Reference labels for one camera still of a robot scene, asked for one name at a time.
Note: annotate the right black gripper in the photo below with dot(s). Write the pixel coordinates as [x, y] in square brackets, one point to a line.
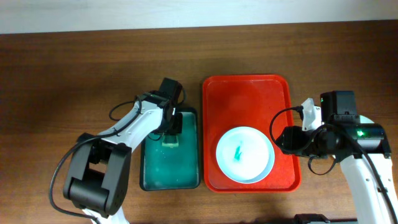
[291, 142]

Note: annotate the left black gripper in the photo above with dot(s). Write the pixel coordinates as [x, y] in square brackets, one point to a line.
[173, 129]

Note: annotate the green yellow sponge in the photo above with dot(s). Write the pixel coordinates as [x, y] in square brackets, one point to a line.
[170, 141]

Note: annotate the white plate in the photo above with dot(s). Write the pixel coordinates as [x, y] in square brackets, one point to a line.
[365, 120]
[245, 155]

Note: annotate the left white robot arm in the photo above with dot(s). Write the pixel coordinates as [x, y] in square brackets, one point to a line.
[98, 174]

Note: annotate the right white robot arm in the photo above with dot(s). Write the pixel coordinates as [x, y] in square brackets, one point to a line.
[360, 146]

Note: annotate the dark green water tray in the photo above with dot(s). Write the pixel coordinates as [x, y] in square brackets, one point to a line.
[165, 168]

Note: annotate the red plastic tray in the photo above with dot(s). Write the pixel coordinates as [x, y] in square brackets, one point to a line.
[231, 101]

